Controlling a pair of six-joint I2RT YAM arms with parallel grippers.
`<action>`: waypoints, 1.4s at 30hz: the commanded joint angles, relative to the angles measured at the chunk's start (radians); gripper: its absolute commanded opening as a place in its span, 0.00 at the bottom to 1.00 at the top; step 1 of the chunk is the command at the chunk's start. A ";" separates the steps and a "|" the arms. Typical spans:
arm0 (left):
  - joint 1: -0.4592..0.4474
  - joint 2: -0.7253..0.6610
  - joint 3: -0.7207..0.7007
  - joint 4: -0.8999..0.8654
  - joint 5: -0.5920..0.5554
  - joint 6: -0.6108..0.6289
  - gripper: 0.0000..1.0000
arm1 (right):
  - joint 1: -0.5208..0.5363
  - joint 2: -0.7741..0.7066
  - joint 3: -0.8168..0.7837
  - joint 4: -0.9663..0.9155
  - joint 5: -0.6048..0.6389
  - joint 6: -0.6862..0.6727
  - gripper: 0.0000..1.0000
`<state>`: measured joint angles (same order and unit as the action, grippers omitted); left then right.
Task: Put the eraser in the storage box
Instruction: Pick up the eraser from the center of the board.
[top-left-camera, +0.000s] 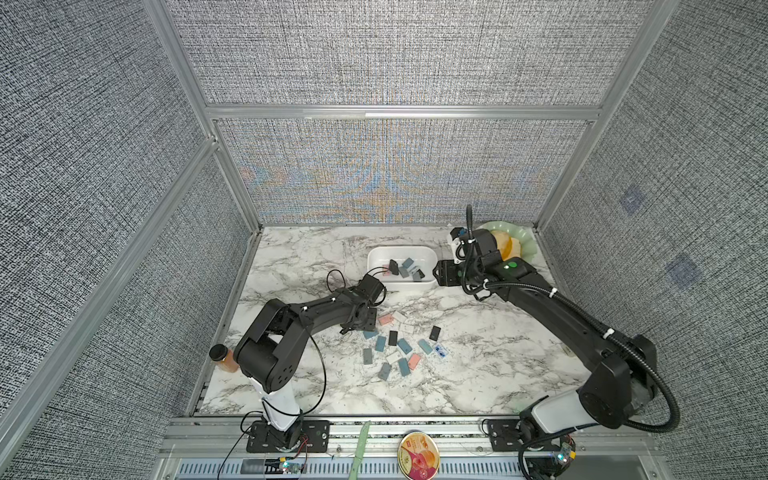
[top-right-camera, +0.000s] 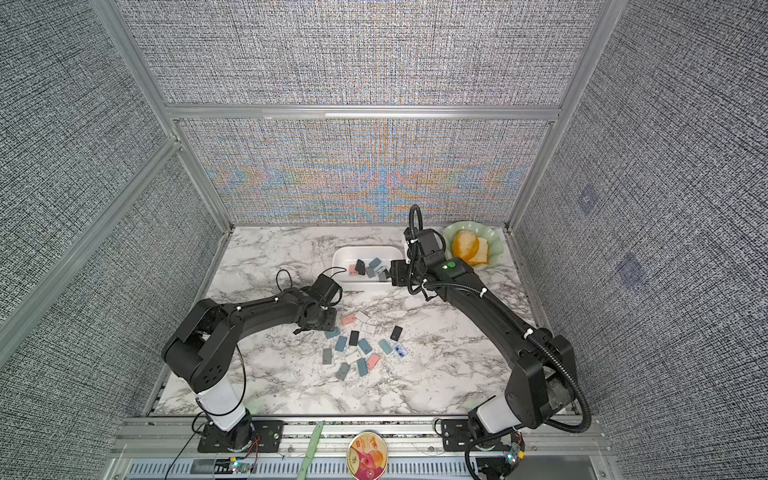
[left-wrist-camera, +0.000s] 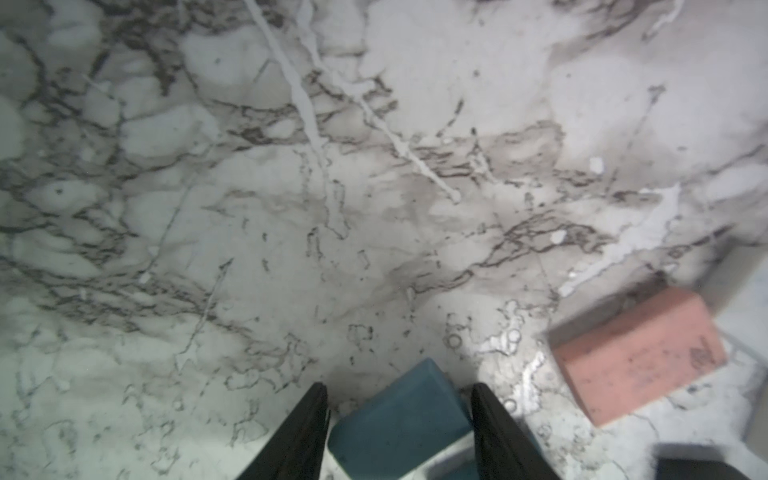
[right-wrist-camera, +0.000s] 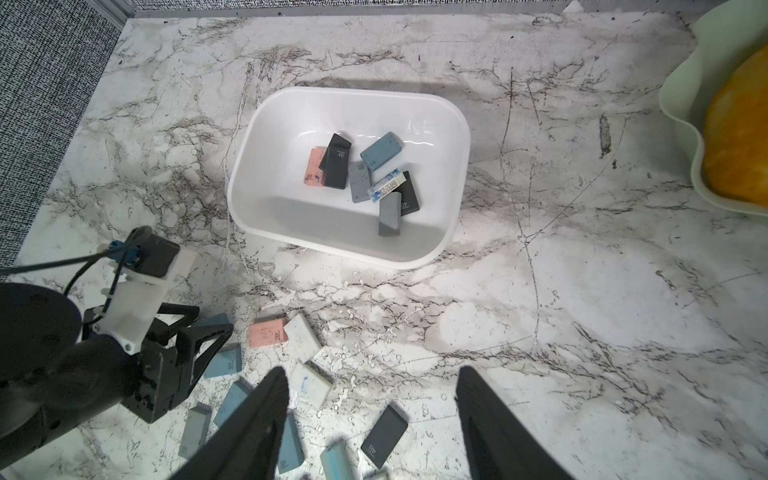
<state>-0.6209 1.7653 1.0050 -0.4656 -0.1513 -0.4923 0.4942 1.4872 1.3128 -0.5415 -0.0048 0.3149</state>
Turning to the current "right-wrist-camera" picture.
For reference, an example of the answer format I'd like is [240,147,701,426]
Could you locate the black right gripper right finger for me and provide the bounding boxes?
[456,366,571,479]

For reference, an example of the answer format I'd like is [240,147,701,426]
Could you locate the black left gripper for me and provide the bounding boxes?
[122,303,234,424]

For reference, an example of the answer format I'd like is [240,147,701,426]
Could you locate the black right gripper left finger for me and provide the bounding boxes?
[171,367,289,480]

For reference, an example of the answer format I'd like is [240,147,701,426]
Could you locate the grey eraser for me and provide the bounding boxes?
[178,403,212,460]
[348,161,372,204]
[378,192,402,237]

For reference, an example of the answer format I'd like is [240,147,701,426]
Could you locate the teal eraser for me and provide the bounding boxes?
[360,132,403,172]
[277,413,305,474]
[190,313,230,328]
[203,344,242,378]
[320,440,355,480]
[214,379,252,428]

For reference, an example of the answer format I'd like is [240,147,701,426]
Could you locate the pink eraser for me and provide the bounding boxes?
[303,148,326,187]
[248,317,288,348]

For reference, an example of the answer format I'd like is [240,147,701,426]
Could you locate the black eraser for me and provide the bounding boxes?
[395,171,420,216]
[360,404,408,469]
[321,134,351,190]

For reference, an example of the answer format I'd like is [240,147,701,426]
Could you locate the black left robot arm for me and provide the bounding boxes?
[1,283,233,467]

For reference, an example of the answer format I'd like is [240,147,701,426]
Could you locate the white eraser middle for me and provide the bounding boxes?
[289,363,333,410]

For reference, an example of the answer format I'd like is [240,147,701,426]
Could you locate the white eraser upper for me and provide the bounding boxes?
[283,313,323,363]

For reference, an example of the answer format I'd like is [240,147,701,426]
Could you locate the white storage box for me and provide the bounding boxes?
[227,87,471,269]

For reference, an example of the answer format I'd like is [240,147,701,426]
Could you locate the bread pieces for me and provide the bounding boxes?
[703,47,767,207]

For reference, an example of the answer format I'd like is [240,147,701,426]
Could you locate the green scalloped plate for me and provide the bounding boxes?
[659,0,767,224]

